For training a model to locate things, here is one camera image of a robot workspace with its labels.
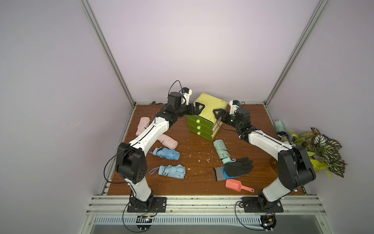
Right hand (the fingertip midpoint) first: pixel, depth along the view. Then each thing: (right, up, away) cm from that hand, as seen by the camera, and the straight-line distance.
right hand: (217, 109), depth 85 cm
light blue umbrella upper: (-32, -27, +2) cm, 42 cm away
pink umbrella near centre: (-31, -21, +8) cm, 38 cm away
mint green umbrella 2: (+47, -12, +16) cm, 51 cm away
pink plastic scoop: (+9, -43, -7) cm, 44 cm away
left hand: (-10, +2, -5) cm, 12 cm away
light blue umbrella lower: (-26, -35, -5) cm, 44 cm away
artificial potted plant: (+47, -21, -18) cm, 54 cm away
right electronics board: (+22, -56, -16) cm, 62 cm away
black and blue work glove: (+14, -34, 0) cm, 37 cm away
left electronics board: (-40, -56, -14) cm, 71 cm away
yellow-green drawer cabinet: (-7, -8, -4) cm, 11 cm away
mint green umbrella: (+4, -26, +4) cm, 27 cm away
